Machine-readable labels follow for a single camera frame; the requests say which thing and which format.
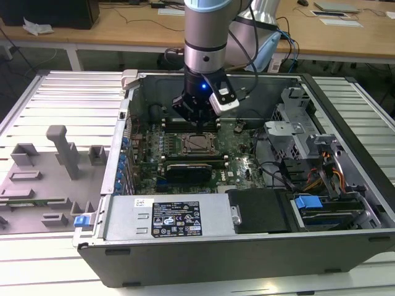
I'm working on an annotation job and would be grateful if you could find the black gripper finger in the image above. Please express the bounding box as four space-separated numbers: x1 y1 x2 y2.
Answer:
172 96 202 135
201 103 222 135

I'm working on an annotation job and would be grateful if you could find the silver square CPU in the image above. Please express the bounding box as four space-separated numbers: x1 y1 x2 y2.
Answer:
188 135 212 152

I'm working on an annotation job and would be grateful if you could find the metal socket cover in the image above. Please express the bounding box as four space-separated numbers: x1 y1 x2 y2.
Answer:
181 133 221 155

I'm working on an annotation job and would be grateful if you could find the CPU socket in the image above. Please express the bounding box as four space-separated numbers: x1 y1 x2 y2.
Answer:
181 132 222 155

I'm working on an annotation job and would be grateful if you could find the black flat drive cover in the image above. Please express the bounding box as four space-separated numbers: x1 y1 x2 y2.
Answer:
226 188 294 234

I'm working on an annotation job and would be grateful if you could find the black round plastic part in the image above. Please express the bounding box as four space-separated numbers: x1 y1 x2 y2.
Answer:
149 104 168 125

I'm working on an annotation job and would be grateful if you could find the black graphics card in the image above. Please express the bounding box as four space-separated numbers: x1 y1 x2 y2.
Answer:
165 163 214 187

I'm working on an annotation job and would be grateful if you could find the green motherboard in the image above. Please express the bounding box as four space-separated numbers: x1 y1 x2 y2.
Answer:
131 118 269 195

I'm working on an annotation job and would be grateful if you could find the white keyboard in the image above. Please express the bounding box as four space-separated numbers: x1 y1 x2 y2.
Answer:
157 7 186 16

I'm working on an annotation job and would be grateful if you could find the pale blue teach pendant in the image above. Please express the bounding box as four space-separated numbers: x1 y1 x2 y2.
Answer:
254 30 282 72

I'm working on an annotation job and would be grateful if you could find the wooden desk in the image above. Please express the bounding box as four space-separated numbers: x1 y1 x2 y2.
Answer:
0 0 395 66

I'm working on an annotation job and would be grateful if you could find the silver metal drive cage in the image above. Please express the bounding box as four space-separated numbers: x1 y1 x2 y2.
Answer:
273 87 319 160

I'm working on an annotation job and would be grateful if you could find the grey power supply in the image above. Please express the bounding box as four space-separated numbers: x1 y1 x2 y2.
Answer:
103 194 236 242

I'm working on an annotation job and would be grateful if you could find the hard disk in blue carrier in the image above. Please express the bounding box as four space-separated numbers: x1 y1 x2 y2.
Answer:
292 193 365 231

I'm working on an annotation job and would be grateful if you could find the black open PC case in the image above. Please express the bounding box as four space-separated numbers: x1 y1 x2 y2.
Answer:
72 69 395 289

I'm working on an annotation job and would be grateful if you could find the blue plastic case latch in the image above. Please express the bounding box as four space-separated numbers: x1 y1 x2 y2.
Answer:
74 215 95 229

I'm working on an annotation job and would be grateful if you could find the grey parts rack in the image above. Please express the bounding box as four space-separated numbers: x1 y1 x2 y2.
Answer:
0 125 111 234

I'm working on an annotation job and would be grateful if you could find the white flat device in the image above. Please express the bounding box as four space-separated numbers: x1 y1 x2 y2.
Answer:
318 17 364 29

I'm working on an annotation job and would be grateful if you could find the black box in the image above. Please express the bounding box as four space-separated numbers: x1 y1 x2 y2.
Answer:
0 0 101 30

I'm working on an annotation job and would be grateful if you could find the grey laptop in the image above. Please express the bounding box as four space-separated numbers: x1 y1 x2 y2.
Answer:
314 1 361 14

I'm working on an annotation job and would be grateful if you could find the crumpled white paper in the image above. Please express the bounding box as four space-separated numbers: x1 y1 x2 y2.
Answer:
22 17 56 37

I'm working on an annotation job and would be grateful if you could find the green RAM stick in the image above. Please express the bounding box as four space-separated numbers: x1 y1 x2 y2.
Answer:
7 200 50 207

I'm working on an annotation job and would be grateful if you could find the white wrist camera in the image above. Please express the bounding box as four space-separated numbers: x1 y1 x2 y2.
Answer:
203 73 241 113

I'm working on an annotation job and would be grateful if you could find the grey metal bracket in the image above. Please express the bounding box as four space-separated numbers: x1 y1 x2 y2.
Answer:
264 121 306 155

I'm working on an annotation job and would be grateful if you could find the black camera cable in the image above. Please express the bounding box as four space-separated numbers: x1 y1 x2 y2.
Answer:
228 6 260 100

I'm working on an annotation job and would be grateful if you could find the silver power supply handle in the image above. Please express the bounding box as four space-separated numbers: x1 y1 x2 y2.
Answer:
230 205 243 226

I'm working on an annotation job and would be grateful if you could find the blue cable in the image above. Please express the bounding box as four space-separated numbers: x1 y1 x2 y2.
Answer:
278 29 301 73

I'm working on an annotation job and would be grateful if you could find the metal disk bay frame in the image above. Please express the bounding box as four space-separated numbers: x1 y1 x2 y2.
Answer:
289 134 384 232

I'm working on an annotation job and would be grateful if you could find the orange yellow wire bundle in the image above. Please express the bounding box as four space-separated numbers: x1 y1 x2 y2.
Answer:
304 150 346 192

